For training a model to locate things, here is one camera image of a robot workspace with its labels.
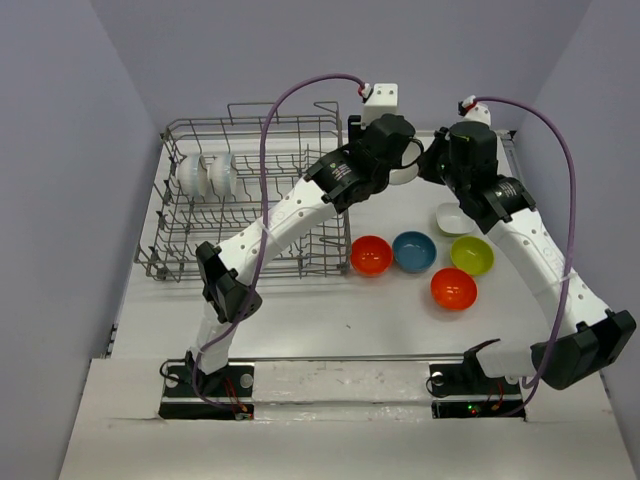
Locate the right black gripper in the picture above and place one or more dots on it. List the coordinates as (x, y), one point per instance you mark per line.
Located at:
(428, 158)

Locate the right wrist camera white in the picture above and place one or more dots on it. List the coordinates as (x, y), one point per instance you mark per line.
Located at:
(470, 109)

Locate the lime green bowl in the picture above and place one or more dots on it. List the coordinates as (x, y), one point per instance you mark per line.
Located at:
(472, 255)

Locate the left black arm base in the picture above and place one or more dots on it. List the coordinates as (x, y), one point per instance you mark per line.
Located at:
(228, 392)

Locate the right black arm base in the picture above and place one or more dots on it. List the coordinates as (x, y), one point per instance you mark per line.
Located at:
(459, 393)

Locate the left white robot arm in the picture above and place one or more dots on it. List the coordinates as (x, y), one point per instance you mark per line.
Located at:
(230, 269)

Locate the white square dish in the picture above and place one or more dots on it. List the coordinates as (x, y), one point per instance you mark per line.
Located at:
(452, 221)

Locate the blue bowl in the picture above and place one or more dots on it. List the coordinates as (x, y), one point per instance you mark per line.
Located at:
(414, 251)

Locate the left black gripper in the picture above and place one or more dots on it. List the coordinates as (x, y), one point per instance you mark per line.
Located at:
(355, 133)

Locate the orange bowl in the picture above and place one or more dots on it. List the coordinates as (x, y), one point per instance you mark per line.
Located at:
(371, 255)
(453, 289)

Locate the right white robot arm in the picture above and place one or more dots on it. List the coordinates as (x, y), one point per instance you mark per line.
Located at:
(590, 335)

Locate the grey wire dish rack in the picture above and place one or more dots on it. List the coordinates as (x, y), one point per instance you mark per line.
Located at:
(176, 223)

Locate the orange bowl right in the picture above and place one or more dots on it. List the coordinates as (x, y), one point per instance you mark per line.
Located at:
(453, 289)

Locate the orange bowl left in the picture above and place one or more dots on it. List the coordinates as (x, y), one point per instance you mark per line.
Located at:
(371, 255)

